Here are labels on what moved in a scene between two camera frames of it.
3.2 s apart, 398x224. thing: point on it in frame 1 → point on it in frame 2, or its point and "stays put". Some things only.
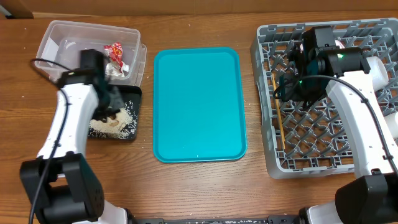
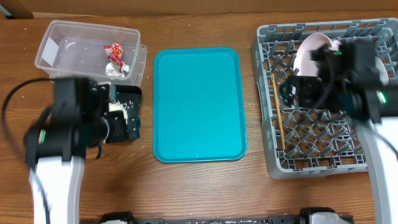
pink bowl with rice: x=337 y=43 stays put
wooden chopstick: x=279 y=114 stays put
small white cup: x=378 y=72 stays put
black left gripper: x=119 y=104 → x=99 y=142
